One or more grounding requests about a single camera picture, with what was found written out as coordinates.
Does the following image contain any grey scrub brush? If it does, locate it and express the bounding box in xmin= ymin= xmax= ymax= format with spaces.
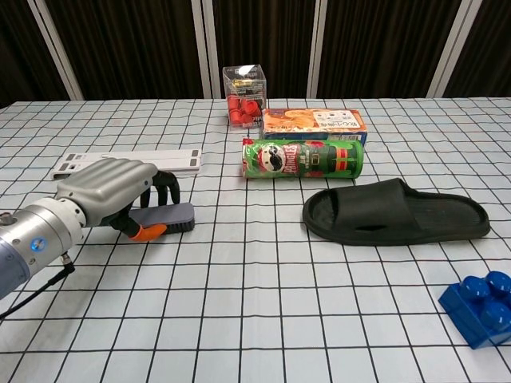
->
xmin=129 ymin=202 xmax=196 ymax=234

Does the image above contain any black rubber slipper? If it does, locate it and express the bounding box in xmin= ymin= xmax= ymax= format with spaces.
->
xmin=301 ymin=177 xmax=491 ymax=247

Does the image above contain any green Pringles can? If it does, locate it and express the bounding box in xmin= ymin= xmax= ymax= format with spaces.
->
xmin=240 ymin=137 xmax=366 ymax=181

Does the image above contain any clear box with red caps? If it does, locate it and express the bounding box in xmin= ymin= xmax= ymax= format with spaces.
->
xmin=222 ymin=63 xmax=268 ymax=129

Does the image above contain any white flat strip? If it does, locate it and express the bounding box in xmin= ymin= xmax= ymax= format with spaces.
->
xmin=52 ymin=148 xmax=203 ymax=181

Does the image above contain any orange blue cracker box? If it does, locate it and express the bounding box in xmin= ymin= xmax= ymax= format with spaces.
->
xmin=260 ymin=108 xmax=369 ymax=144

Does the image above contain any white black checkered tablecloth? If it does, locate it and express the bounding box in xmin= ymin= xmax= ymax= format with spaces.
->
xmin=0 ymin=97 xmax=511 ymax=383

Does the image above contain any black corrugated partition screen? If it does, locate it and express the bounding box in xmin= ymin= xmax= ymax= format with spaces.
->
xmin=0 ymin=0 xmax=511 ymax=109

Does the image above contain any blue toy building block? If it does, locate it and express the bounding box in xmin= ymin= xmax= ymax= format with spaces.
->
xmin=438 ymin=270 xmax=511 ymax=350

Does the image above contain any white partition frame post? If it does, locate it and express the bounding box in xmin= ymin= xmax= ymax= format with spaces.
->
xmin=424 ymin=0 xmax=474 ymax=99
xmin=190 ymin=0 xmax=224 ymax=100
xmin=307 ymin=0 xmax=335 ymax=99
xmin=26 ymin=0 xmax=85 ymax=101

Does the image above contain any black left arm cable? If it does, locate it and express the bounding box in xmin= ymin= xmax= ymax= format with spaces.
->
xmin=0 ymin=255 xmax=77 ymax=319

